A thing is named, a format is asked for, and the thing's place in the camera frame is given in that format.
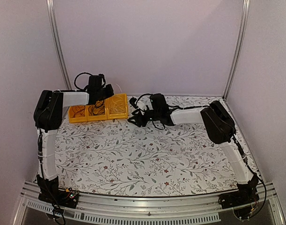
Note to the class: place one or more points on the aluminium post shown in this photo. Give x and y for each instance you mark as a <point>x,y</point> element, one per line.
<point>57,43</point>
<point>238,48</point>

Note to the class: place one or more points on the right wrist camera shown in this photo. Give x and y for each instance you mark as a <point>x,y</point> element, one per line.
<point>138,105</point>

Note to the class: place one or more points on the left yellow bin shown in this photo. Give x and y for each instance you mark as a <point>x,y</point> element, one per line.
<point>77,114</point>

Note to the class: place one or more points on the front aluminium frame rail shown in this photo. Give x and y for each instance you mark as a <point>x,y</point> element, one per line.
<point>95,209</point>

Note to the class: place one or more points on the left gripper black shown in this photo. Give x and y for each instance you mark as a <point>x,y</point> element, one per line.
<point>110,92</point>

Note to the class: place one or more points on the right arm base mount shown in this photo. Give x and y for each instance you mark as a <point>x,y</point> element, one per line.
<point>246,197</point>

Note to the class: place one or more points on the right aluminium post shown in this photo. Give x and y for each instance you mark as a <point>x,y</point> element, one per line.
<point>238,48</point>

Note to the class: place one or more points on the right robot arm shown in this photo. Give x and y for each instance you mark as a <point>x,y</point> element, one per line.
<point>219,125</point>

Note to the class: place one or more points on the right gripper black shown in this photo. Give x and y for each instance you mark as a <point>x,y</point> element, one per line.
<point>137,116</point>

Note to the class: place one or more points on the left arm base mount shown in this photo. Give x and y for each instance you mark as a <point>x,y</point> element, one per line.
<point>66,198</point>

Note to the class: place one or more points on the left aluminium post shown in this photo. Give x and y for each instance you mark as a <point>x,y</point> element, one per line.
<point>57,43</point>

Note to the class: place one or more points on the yellow bin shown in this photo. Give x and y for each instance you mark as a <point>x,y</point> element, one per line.
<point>117,107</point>
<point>77,114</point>
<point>96,112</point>

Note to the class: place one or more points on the middle yellow bin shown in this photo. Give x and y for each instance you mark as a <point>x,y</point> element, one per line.
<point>96,112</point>

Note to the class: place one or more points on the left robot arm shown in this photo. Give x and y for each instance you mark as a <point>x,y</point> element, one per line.
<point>48,117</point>

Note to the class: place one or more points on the floral tablecloth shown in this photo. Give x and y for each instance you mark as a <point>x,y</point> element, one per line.
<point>115,157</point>

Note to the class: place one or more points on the right yellow bin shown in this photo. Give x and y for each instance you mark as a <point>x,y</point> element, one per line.
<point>117,107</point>

